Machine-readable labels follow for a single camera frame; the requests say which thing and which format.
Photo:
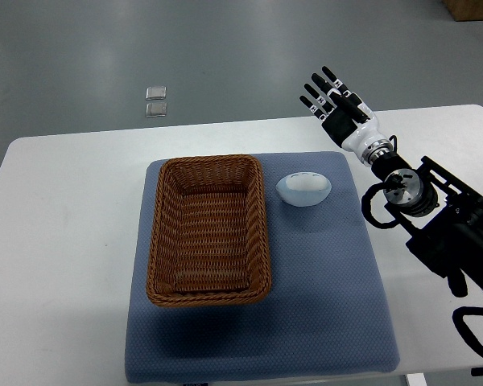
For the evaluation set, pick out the blue quilted mat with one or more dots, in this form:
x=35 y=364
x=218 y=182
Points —
x=326 y=312

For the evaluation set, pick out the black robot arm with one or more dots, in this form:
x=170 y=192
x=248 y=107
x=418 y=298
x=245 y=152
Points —
x=442 y=214

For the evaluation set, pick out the brown wicker basket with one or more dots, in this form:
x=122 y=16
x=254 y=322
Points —
x=209 y=240

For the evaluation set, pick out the upper silver floor plate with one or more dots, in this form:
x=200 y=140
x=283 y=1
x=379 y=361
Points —
x=156 y=93

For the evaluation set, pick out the lower silver floor plate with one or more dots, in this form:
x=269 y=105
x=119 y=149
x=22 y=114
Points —
x=156 y=109

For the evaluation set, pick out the light blue egg-shaped toy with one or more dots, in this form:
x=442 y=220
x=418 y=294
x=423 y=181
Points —
x=303 y=189

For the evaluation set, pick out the brown cardboard box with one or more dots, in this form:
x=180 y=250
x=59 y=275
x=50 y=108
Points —
x=465 y=10

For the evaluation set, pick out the silver floor plate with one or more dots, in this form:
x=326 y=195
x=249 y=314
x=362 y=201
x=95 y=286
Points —
x=156 y=93
x=156 y=109

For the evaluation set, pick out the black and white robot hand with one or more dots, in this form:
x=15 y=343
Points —
x=345 y=117

